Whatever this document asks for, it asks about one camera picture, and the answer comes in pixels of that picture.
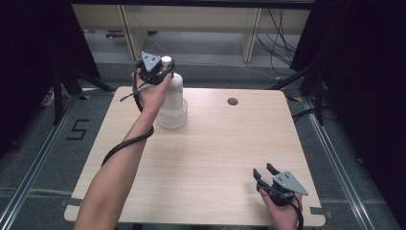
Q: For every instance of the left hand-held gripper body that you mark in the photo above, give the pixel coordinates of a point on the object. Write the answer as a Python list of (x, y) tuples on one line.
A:
[(149, 68)]

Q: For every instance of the light wooden desk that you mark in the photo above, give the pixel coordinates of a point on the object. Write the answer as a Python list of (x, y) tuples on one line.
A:
[(191, 19)]

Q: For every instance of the white pump bottle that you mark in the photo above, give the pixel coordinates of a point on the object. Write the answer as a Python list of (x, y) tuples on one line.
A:
[(175, 92)]

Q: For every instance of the dark curtain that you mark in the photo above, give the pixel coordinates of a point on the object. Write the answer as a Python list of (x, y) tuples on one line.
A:
[(32, 64), (367, 80)]

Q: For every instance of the person's left hand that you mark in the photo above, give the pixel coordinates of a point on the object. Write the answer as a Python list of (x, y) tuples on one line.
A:
[(152, 96)]

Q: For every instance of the aluminium floor rail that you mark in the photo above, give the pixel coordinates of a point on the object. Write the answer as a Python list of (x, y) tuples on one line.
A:
[(35, 159), (338, 166)]

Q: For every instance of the person's right hand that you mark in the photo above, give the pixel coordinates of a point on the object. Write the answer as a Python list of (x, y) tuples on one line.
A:
[(282, 217)]

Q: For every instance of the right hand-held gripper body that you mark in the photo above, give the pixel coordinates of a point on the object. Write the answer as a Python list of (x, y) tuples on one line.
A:
[(287, 185)]

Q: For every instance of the black metal stand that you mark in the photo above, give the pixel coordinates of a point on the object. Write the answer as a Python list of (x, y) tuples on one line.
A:
[(318, 96), (58, 96)]

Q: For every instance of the yellow black floor tape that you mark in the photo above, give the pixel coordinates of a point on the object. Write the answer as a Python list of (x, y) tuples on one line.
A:
[(85, 97), (295, 99)]

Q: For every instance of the clear plastic bowl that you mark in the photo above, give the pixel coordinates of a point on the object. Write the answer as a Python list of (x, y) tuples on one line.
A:
[(172, 119)]

